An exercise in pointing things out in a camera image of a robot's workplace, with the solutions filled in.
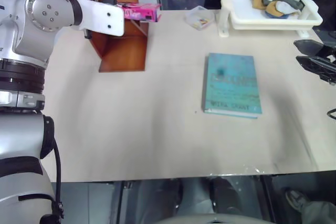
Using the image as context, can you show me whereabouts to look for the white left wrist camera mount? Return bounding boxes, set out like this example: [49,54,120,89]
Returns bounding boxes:
[68,0,125,37]

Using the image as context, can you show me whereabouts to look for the pink cardboard box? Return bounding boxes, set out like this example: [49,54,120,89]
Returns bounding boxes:
[116,2,162,23]

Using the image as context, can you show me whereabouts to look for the wooden bookshelf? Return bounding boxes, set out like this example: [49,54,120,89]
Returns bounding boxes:
[50,0,148,73]

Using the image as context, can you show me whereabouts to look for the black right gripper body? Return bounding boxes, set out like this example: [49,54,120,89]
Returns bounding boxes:
[316,44,336,87]

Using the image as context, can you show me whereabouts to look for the small clear plastic box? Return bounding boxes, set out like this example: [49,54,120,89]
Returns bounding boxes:
[184,5,215,31]

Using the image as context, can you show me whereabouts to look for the grey sneaker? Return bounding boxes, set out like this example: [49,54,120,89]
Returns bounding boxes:
[285,188,311,214]

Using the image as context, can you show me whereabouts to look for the dark rounded shape under table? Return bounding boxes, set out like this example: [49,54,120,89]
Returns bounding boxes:
[176,176,259,216]

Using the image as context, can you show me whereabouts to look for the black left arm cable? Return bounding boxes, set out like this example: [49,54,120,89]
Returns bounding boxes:
[39,114,65,224]

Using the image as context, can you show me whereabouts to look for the person's grey trouser leg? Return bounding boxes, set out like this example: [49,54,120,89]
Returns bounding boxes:
[300,200,336,224]

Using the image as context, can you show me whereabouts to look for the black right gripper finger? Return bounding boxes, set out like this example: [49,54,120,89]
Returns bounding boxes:
[296,56,336,77]
[293,39,324,57]

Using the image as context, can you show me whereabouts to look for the bundle of coloured cloths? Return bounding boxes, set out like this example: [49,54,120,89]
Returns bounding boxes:
[251,0,306,20]

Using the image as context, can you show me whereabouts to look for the teal hardcover book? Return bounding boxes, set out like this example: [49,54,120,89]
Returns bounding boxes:
[201,52,263,120]

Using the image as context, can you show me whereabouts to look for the white plastic tray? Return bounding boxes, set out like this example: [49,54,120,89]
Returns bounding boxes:
[219,0,323,38]

